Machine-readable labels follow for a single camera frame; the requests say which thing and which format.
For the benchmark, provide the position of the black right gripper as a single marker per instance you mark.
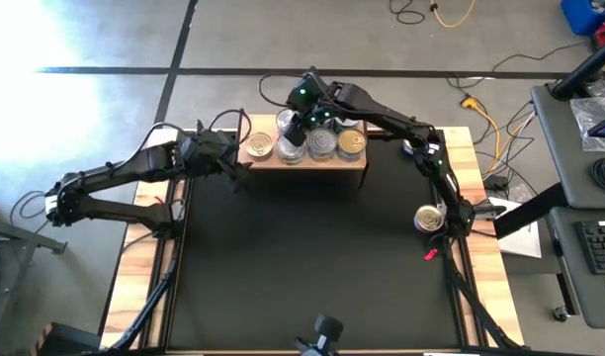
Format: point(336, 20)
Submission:
point(321, 117)

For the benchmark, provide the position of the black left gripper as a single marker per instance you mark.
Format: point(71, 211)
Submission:
point(206, 160)

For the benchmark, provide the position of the red tuna can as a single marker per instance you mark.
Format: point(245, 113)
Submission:
point(283, 119)

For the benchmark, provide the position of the green Bumble Bee tuna can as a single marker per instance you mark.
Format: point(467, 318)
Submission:
point(288, 154)

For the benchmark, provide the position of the teal yellowfin tuna can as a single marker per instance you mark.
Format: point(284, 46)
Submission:
point(322, 143)

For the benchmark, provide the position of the dark blue tuna can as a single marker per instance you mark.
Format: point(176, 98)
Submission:
point(347, 123)

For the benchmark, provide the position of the pale green tuna can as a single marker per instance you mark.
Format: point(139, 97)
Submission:
point(352, 141)

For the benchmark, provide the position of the blue gold-top tuna can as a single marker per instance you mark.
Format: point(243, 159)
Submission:
point(428, 218)

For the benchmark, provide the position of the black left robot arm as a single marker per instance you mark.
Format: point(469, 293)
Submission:
point(114, 183)

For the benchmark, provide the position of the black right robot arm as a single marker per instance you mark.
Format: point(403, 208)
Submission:
point(406, 128)

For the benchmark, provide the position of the small red connector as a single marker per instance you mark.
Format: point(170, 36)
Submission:
point(430, 254)

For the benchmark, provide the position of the black power adapter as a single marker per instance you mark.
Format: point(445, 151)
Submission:
point(496, 182)

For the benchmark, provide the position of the grey metal cart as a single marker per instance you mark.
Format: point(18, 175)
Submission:
point(16, 237)

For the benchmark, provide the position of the black box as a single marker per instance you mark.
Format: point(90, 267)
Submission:
point(60, 341)

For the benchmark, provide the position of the black diagonal desk beam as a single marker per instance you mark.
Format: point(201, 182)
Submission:
point(530, 211)

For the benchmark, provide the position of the white paper sheet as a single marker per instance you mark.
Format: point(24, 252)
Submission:
point(522, 242)

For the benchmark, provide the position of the grey desk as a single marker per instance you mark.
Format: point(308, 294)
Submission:
point(584, 296)
point(574, 168)

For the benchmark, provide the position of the black monitor pole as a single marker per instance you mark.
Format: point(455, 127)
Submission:
point(584, 69)

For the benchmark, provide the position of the clear plastic bag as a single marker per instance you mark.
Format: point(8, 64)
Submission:
point(591, 118)

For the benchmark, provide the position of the blue bin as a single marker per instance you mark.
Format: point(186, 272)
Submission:
point(579, 15)

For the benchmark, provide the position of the black caster wheel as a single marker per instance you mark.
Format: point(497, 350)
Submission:
point(559, 312)

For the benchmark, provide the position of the black keyboard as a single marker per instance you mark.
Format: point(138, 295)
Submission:
point(599, 244)

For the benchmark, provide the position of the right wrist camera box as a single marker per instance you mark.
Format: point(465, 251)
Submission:
point(303, 94)

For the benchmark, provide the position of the black aluminium table frame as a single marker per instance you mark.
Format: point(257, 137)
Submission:
point(151, 304)

